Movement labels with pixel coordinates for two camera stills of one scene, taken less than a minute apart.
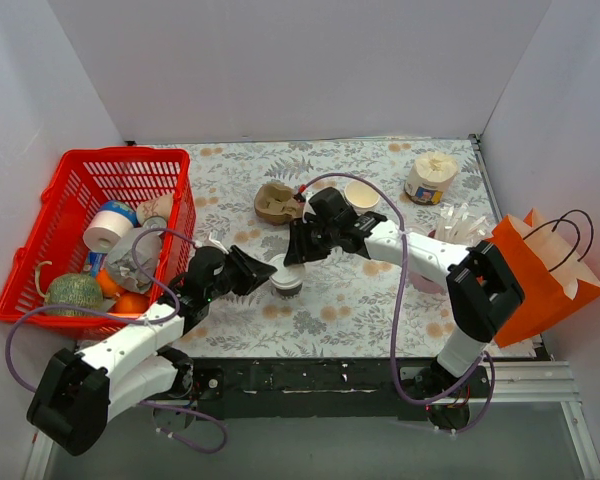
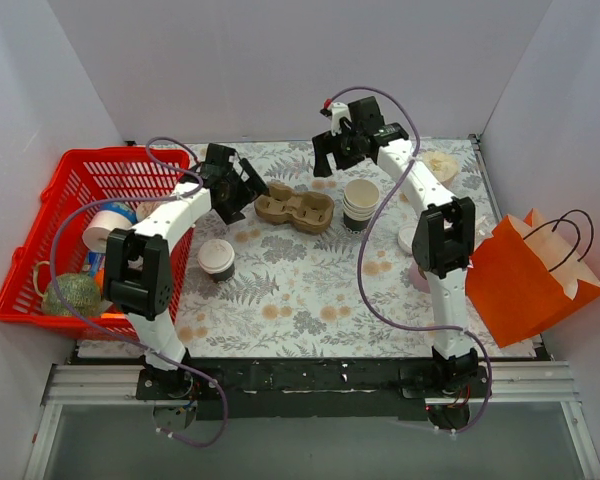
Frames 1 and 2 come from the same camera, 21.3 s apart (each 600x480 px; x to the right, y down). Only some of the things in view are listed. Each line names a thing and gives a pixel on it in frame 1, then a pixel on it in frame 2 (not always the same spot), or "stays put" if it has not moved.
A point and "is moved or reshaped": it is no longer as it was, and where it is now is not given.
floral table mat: (356, 297) stays put
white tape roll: (104, 230) stays put
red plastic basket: (55, 239) stays put
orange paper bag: (555, 281) stays put
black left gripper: (238, 270) → (241, 187)
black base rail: (315, 388) stays put
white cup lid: (286, 276) is moved or reshaped
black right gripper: (313, 236) → (333, 147)
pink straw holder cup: (424, 284) stays put
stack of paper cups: (362, 196) stays put
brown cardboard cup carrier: (277, 204) stays put
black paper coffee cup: (287, 293) is moved or reshaped
